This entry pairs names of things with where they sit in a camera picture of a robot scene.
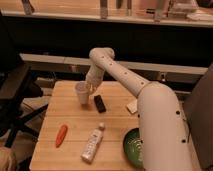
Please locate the white sponge block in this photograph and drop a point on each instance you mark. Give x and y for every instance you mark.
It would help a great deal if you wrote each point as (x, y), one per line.
(132, 107)

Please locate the green ceramic bowl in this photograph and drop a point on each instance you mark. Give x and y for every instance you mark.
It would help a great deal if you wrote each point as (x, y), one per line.
(132, 148)

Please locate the white plastic bottle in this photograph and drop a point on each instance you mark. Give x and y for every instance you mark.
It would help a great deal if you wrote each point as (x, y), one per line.
(93, 142)

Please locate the grey cabinet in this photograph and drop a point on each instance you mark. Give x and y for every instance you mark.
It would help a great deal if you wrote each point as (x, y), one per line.
(198, 108)

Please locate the black rectangular block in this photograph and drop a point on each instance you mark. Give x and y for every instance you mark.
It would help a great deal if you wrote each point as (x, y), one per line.
(99, 104)

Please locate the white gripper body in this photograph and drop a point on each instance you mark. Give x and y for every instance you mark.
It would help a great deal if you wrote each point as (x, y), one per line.
(94, 77)

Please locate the black office chair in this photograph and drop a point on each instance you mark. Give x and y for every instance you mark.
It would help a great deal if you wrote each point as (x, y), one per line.
(17, 82)

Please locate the orange carrot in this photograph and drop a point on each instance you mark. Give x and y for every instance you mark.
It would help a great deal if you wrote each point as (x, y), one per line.
(61, 135)

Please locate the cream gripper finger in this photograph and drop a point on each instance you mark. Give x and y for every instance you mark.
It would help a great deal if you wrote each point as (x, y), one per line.
(92, 88)

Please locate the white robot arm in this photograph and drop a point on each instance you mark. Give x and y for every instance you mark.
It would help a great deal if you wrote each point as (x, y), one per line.
(162, 130)

